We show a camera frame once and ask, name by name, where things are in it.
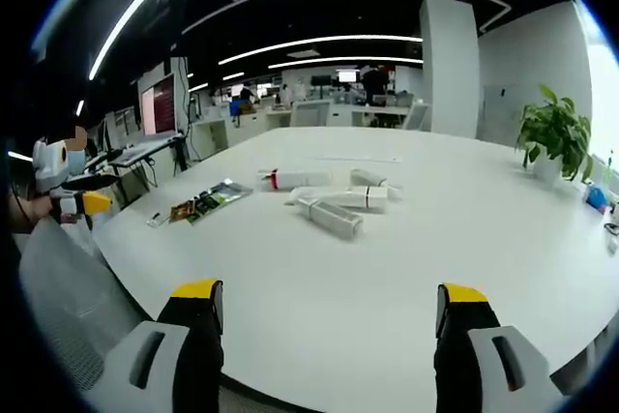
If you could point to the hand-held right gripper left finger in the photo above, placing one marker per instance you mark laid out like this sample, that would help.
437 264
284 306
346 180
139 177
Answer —
186 335

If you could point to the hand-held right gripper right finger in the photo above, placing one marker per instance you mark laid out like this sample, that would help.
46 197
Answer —
476 335

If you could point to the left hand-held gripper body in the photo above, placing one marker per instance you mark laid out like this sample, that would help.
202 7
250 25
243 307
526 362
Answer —
48 164

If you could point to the long white skincare box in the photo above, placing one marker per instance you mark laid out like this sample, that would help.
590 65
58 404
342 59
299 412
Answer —
336 222

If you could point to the clear skincare bottle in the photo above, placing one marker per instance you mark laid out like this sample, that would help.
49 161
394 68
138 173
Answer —
302 196

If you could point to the small white skincare bottle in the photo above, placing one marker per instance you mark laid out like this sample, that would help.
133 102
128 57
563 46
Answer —
372 178

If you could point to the white skincare tube red band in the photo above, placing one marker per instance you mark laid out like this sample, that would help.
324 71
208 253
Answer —
300 179

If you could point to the blue face mask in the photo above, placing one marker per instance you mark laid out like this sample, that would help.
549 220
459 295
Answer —
76 161

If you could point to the grey standing desk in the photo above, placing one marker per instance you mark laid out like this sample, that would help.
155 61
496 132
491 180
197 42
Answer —
140 149

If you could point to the clear small packet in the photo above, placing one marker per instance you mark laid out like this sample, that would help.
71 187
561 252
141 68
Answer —
156 220

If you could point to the brown sachet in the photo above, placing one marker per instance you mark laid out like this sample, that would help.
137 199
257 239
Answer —
183 212

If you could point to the grey mesh chair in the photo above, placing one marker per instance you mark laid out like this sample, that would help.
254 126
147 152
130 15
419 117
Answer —
72 297

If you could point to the large display screen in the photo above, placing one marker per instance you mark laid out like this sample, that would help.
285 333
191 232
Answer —
158 106

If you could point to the green black sachet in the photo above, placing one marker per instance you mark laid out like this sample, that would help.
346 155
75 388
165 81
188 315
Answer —
205 204

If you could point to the silver sachet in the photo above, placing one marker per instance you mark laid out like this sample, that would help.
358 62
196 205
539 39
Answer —
232 192

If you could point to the black object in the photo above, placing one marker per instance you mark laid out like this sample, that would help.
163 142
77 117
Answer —
613 236

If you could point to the white plant pot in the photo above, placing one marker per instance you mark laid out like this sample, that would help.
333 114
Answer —
548 168

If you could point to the blue box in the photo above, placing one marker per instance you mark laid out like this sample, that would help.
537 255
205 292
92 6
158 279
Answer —
596 196

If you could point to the green potted plant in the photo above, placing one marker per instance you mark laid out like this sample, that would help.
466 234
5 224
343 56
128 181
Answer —
556 127

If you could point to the white office chair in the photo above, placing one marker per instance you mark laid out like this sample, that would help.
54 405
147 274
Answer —
312 113
417 115

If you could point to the white square column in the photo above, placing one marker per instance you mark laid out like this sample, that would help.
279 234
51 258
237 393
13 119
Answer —
450 69

